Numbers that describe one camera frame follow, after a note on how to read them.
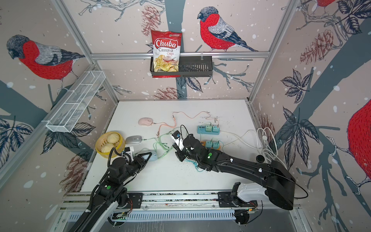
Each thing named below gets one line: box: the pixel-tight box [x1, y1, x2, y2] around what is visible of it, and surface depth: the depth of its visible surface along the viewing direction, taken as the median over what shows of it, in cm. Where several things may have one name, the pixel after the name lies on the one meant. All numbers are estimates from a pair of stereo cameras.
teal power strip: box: [197, 124, 221, 136], surface depth 98 cm
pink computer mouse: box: [138, 117, 154, 127], surface depth 107 cm
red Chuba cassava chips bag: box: [150, 29, 183, 78], surface depth 87 cm
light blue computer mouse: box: [137, 147, 158, 161], surface depth 82 cm
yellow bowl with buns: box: [95, 130, 126, 159], surface depth 94 cm
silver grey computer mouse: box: [125, 135, 143, 145], surface depth 98 cm
